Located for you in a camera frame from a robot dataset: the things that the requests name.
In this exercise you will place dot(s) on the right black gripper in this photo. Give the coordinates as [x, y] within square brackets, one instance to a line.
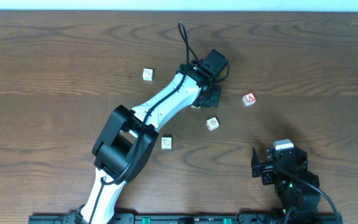
[266, 169]

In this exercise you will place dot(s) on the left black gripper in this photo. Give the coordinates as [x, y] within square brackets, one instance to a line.
[210, 98]

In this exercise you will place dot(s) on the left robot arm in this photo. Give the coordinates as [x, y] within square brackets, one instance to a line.
[125, 143]

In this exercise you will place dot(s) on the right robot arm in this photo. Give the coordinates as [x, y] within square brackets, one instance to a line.
[296, 193]

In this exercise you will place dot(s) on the wooden block with M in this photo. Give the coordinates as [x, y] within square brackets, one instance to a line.
[212, 123]

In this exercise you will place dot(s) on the red letter A block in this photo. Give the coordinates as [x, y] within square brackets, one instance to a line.
[249, 98]

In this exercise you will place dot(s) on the wooden block blue H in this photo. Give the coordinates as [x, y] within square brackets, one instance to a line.
[166, 143]

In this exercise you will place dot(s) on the plain wooden block upper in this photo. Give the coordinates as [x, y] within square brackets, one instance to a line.
[148, 74]

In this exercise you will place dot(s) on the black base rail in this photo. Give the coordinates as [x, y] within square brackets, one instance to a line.
[242, 218]

